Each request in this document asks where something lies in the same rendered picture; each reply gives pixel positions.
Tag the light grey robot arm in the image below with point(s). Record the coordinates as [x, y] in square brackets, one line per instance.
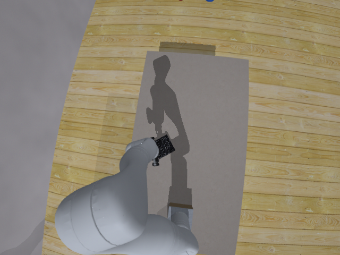
[113, 211]

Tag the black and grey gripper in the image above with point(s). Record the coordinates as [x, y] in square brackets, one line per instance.
[156, 160]

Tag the black knob box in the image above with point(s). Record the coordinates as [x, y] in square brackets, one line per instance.
[165, 146]

